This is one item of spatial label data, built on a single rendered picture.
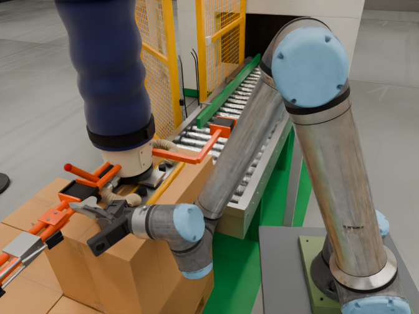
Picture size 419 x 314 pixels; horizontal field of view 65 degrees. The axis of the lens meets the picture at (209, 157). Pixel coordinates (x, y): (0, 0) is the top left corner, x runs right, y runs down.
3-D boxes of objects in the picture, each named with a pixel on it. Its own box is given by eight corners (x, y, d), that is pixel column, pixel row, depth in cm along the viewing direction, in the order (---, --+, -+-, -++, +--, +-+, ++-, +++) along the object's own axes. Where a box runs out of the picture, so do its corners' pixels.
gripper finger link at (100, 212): (85, 210, 91) (112, 225, 91) (81, 215, 90) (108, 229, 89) (86, 199, 88) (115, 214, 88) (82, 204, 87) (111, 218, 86)
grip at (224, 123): (217, 126, 140) (217, 115, 137) (236, 129, 137) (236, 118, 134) (209, 135, 134) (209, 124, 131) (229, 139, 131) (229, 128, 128)
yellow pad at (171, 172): (164, 159, 139) (163, 149, 136) (186, 164, 135) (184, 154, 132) (116, 213, 113) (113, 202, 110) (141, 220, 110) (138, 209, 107)
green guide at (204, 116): (250, 60, 362) (250, 52, 357) (260, 61, 359) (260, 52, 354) (187, 127, 241) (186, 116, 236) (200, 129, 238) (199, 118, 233)
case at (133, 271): (146, 200, 177) (134, 136, 155) (214, 222, 163) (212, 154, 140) (63, 293, 132) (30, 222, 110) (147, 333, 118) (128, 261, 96)
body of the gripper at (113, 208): (119, 219, 98) (153, 219, 93) (103, 240, 91) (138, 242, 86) (109, 199, 94) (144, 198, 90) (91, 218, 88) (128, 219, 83)
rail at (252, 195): (306, 80, 350) (308, 61, 339) (312, 80, 348) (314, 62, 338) (235, 232, 175) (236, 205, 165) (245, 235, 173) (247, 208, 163)
